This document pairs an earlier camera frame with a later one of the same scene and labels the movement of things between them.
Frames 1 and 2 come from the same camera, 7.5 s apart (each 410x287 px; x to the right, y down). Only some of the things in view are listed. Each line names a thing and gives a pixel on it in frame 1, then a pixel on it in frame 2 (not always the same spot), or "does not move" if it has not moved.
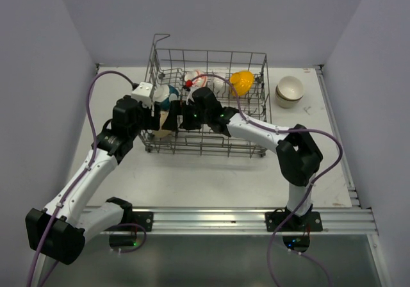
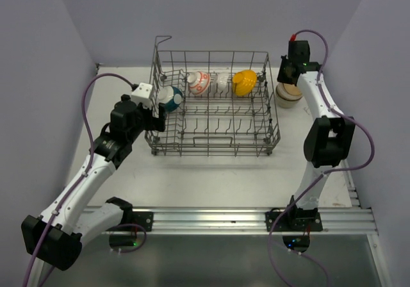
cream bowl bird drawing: [162, 133] → [288, 91]
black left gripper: [152, 121] does not move
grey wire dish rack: [195, 91] does not move
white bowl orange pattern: [199, 78] does not move
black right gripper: [179, 107] → [281, 77]
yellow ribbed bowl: [243, 81] does not move
